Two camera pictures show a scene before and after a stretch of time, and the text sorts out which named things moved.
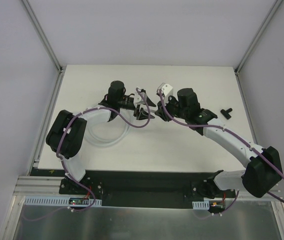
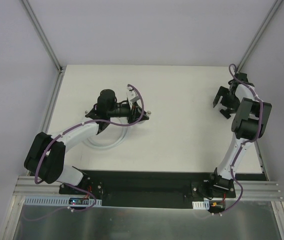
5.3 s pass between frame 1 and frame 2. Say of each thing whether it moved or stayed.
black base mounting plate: stayed
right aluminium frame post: stayed
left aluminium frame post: stayed
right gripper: moved
